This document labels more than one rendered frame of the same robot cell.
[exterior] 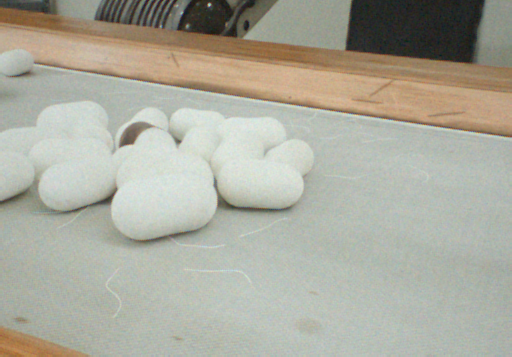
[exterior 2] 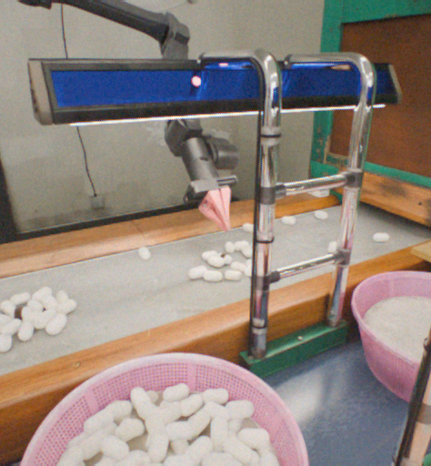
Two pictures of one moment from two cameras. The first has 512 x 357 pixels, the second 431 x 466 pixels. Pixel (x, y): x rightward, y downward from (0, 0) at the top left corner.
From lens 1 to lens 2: 0.45 m
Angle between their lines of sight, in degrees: 48
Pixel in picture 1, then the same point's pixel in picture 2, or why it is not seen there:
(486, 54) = (10, 169)
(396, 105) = (61, 260)
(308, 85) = (26, 264)
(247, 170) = (64, 306)
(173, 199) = (61, 321)
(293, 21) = not seen: outside the picture
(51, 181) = (25, 334)
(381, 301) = (112, 317)
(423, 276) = (114, 308)
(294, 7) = not seen: outside the picture
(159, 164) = (45, 316)
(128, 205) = (55, 328)
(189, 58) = not seen: outside the picture
